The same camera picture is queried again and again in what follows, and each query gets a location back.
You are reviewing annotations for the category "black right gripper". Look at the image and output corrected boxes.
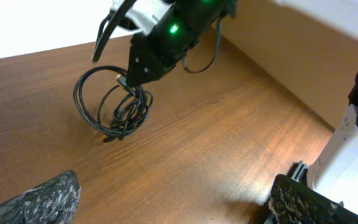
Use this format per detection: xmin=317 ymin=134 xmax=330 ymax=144
xmin=126 ymin=0 xmax=237 ymax=87

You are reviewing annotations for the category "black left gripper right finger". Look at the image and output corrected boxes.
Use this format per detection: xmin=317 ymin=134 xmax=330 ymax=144
xmin=268 ymin=174 xmax=358 ymax=224

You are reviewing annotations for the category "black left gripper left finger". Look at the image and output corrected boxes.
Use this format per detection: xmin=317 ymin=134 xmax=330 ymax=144
xmin=0 ymin=170 xmax=81 ymax=224

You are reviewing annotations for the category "black usb cable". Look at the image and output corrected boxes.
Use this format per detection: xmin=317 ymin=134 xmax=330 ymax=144
xmin=73 ymin=65 xmax=154 ymax=143

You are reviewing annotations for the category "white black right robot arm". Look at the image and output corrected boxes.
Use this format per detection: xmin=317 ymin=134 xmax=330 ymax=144
xmin=122 ymin=1 xmax=358 ymax=223

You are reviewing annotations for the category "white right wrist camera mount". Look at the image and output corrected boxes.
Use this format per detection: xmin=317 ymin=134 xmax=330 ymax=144
xmin=118 ymin=0 xmax=172 ymax=35

